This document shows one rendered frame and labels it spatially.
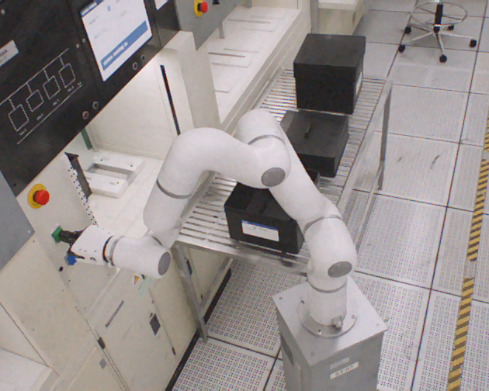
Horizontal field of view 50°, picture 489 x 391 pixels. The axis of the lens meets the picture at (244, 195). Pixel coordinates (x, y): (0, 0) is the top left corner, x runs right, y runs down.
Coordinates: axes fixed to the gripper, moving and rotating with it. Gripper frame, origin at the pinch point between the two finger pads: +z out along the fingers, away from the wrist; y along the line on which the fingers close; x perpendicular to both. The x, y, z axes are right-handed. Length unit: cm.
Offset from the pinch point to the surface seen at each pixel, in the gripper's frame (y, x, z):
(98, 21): 43, 43, 2
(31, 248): -9.4, 4.6, 2.5
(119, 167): 58, -30, 30
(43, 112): 12.4, 32.7, 2.5
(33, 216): -3.7, 11.2, 3.1
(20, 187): -3.4, 21.3, 2.5
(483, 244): 140, -120, -118
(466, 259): 128, -120, -111
